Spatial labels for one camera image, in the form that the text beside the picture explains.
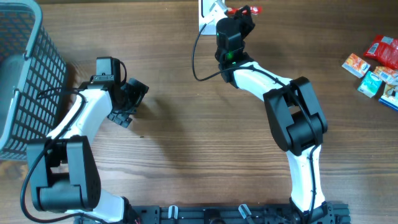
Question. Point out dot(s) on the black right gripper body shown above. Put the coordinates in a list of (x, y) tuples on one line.
[(245, 27)]

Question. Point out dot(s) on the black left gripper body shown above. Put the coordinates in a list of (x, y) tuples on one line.
[(132, 94)]

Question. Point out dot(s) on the orange small box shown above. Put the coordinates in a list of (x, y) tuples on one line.
[(356, 66), (386, 74)]

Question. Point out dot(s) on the teal small box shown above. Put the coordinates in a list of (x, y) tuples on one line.
[(370, 84)]

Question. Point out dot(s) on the red candy bag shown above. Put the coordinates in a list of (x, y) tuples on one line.
[(384, 50)]

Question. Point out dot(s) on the white cream snack bag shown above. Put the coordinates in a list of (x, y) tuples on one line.
[(390, 96)]

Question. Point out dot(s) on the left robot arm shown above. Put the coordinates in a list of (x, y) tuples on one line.
[(63, 180)]

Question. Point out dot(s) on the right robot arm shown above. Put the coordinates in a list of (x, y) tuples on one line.
[(296, 120)]

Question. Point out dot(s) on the white barcode scanner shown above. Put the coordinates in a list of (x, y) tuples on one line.
[(209, 29)]

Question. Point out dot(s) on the grey plastic mesh basket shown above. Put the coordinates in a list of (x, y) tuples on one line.
[(30, 63)]

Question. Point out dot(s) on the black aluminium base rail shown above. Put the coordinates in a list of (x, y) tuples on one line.
[(327, 213)]

